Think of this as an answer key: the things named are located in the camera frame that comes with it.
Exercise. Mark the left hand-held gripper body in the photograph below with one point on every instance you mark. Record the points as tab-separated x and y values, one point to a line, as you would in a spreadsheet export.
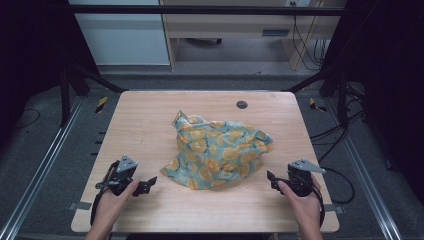
125	168

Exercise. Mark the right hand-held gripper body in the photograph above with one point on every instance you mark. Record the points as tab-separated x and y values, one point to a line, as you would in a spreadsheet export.
301	176

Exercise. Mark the teal cloth with orange print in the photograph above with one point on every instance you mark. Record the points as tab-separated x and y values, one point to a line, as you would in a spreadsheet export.
216	151

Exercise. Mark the person's right hand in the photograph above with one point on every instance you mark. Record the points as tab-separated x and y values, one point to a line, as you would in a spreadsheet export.
301	208

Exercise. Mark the person's left hand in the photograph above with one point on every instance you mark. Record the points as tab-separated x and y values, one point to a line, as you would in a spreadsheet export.
111	206

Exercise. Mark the grey tape piece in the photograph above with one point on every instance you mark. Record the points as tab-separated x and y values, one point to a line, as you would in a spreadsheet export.
333	209
80	205

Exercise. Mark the yellow black tape strip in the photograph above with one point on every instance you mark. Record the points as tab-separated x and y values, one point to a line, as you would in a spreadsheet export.
101	104

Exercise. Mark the grey round table grommet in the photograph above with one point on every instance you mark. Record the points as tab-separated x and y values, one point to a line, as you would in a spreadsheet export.
242	104

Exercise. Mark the white cabinet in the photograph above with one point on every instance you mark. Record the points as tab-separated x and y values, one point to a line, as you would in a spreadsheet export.
123	36

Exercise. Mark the black curtain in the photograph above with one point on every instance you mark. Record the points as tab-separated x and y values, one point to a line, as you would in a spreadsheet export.
386	66
30	50

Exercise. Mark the aluminium floor rail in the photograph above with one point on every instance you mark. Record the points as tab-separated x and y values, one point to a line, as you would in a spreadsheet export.
366	170
40	170

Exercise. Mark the black metal frame stand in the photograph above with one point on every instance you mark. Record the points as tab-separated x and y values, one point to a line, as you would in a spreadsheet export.
341	96
65	96

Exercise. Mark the black horizontal frame bar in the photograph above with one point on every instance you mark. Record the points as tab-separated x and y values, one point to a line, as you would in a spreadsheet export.
200	10

